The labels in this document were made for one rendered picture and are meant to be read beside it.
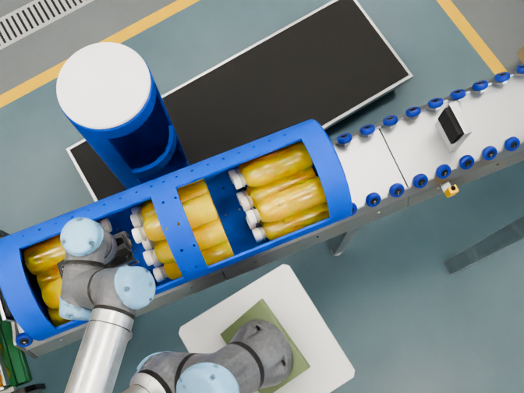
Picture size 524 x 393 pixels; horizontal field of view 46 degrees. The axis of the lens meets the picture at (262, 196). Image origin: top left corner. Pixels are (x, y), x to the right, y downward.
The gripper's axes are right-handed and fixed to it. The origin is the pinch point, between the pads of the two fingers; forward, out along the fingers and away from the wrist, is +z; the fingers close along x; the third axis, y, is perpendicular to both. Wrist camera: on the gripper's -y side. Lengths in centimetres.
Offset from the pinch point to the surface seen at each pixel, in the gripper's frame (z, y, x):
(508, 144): 22, 115, -4
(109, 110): 15, 10, 47
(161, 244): 4.3, 12.0, 1.8
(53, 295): 3.2, -17.1, -0.6
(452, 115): 12, 99, 8
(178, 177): -0.9, 22.3, 15.1
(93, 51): 15, 11, 67
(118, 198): -0.1, 6.2, 15.9
